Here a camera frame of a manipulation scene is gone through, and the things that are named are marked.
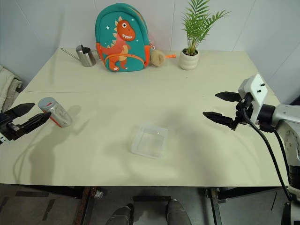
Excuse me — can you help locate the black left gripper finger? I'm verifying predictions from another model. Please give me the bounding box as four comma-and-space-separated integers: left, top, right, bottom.
6, 103, 36, 120
14, 111, 52, 137

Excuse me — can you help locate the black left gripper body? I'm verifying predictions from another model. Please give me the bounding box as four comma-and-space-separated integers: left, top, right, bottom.
0, 112, 23, 142

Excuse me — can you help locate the white ribbed plant pot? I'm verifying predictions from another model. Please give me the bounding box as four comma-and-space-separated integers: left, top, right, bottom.
179, 47, 200, 71

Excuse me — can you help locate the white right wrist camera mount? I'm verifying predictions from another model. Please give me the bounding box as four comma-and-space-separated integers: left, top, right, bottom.
238, 73, 269, 123

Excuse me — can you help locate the clear plastic square container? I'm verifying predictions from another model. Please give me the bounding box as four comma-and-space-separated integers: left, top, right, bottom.
130, 124, 169, 160

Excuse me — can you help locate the silver and red can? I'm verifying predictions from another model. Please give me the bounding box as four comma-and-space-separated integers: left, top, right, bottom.
37, 97, 73, 128

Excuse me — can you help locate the green potted plant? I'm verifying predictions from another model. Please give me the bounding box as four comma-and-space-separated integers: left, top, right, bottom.
181, 0, 232, 56

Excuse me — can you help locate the stainless steel watering can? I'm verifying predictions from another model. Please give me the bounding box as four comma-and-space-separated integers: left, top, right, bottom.
60, 44, 98, 68

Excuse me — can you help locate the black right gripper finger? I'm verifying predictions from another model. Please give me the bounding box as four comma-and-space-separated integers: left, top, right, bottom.
215, 91, 242, 103
202, 112, 236, 127

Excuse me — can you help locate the teal dinosaur backpack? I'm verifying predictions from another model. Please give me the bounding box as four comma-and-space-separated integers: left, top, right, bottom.
95, 2, 152, 73

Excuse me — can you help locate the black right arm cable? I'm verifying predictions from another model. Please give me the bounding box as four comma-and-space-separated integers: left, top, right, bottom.
242, 93, 293, 211

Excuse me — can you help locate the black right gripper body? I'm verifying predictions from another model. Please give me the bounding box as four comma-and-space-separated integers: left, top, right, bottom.
230, 93, 255, 131

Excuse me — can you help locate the beige plush keychain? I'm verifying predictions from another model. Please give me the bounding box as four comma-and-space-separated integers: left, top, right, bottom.
150, 49, 167, 68

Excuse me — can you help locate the dark rounded robot foot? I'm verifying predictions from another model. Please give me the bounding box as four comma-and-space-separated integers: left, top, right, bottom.
166, 199, 193, 225
105, 203, 135, 225

